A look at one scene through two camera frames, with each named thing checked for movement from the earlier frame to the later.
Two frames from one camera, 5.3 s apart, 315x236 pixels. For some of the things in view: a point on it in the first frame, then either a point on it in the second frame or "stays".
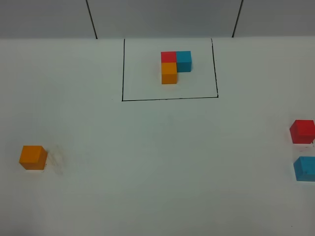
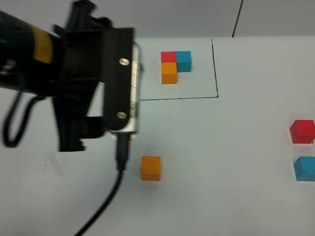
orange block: (33, 157) → (150, 168)
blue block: (304, 167) stays
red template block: (169, 56) stays
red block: (302, 131) stays
